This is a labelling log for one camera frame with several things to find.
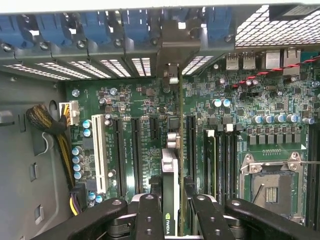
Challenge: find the long black expansion slot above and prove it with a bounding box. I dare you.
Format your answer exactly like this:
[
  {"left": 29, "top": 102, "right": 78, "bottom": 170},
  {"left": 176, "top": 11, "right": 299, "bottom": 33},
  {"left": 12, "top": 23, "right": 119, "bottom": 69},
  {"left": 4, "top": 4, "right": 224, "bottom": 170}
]
[
  {"left": 130, "top": 116, "right": 145, "bottom": 194},
  {"left": 185, "top": 114, "right": 198, "bottom": 181},
  {"left": 111, "top": 116, "right": 128, "bottom": 199}
]

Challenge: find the CPU socket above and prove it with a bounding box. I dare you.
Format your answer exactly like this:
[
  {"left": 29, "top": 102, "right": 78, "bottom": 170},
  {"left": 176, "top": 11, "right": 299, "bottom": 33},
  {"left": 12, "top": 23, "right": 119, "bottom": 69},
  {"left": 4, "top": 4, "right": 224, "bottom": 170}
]
[{"left": 238, "top": 151, "right": 308, "bottom": 222}]

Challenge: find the white PCI slot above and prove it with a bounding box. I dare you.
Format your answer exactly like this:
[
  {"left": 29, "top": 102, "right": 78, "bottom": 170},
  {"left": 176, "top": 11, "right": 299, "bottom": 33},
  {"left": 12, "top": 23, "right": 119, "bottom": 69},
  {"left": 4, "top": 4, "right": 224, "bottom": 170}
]
[{"left": 90, "top": 113, "right": 109, "bottom": 195}]

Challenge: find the short black expansion slot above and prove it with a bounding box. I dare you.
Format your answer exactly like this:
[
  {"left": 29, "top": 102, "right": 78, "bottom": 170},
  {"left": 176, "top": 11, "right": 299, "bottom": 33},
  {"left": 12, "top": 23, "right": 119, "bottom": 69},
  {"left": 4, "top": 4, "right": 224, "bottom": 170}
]
[{"left": 149, "top": 115, "right": 160, "bottom": 141}]

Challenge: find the green motherboard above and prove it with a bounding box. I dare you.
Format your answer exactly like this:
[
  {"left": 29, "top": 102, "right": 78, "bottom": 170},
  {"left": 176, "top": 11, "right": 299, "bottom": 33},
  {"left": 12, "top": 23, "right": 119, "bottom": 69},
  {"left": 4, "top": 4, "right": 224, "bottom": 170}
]
[{"left": 63, "top": 49, "right": 320, "bottom": 227}]

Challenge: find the white power connector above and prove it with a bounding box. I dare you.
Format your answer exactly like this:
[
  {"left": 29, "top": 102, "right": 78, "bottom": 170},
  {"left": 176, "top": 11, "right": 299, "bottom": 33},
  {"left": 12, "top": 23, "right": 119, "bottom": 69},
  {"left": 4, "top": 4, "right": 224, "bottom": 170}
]
[{"left": 58, "top": 99, "right": 81, "bottom": 127}]

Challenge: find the open black PC case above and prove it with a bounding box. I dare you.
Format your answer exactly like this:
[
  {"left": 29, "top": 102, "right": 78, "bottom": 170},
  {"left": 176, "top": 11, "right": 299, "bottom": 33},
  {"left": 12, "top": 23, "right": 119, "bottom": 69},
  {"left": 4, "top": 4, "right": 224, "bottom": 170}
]
[{"left": 0, "top": 0, "right": 320, "bottom": 240}]

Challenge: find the blue slot retention clip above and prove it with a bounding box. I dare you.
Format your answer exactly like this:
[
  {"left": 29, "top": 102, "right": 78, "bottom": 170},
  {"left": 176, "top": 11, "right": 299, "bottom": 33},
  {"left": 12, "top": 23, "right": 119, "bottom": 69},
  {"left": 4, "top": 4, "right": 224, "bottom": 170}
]
[
  {"left": 36, "top": 12, "right": 70, "bottom": 47},
  {"left": 81, "top": 11, "right": 112, "bottom": 46},
  {"left": 121, "top": 9, "right": 152, "bottom": 45},
  {"left": 206, "top": 6, "right": 232, "bottom": 42},
  {"left": 0, "top": 13, "right": 35, "bottom": 50}
]

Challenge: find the braided yellow black power cable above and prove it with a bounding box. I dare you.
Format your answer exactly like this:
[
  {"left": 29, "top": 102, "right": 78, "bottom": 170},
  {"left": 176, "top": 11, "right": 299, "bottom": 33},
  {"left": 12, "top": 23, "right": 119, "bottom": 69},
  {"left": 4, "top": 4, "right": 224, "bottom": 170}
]
[{"left": 25, "top": 103, "right": 84, "bottom": 217}]

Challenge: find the red black twisted wire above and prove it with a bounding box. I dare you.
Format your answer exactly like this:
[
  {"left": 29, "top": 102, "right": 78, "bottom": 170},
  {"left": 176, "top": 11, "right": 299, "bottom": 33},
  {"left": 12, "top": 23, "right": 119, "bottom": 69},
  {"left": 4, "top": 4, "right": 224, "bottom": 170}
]
[{"left": 230, "top": 54, "right": 320, "bottom": 89}]

